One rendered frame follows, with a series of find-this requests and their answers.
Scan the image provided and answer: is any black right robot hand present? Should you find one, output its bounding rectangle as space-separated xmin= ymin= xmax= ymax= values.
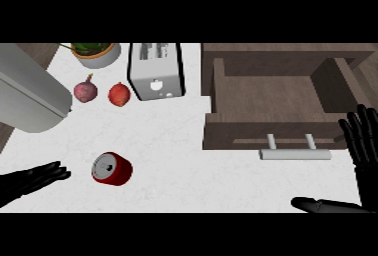
xmin=289 ymin=104 xmax=378 ymax=214

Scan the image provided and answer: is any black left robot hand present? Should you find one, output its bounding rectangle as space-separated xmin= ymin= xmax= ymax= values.
xmin=0 ymin=160 xmax=72 ymax=209

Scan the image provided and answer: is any brown wooden cabinet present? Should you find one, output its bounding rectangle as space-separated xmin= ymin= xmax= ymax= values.
xmin=199 ymin=43 xmax=378 ymax=111

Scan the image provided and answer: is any pale drawer handle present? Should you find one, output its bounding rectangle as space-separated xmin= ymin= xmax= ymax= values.
xmin=258 ymin=133 xmax=332 ymax=161

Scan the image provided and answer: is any red can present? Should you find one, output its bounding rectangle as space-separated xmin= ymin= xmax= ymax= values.
xmin=90 ymin=151 xmax=134 ymax=187

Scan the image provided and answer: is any large grey appliance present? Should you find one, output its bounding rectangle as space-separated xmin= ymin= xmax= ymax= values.
xmin=0 ymin=43 xmax=73 ymax=134

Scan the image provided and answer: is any orange-red fruit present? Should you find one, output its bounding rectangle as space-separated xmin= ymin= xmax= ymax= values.
xmin=107 ymin=81 xmax=132 ymax=108

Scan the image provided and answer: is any purple onion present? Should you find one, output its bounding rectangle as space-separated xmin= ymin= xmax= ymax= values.
xmin=72 ymin=73 xmax=98 ymax=104

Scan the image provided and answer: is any potted green plant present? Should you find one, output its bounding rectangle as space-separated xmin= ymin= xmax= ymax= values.
xmin=59 ymin=43 xmax=122 ymax=70

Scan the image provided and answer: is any silver toaster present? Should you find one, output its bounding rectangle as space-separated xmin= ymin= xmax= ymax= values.
xmin=127 ymin=43 xmax=187 ymax=102

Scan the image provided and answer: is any brown wooden drawer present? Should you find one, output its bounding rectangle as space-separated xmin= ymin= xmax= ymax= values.
xmin=200 ymin=57 xmax=367 ymax=151

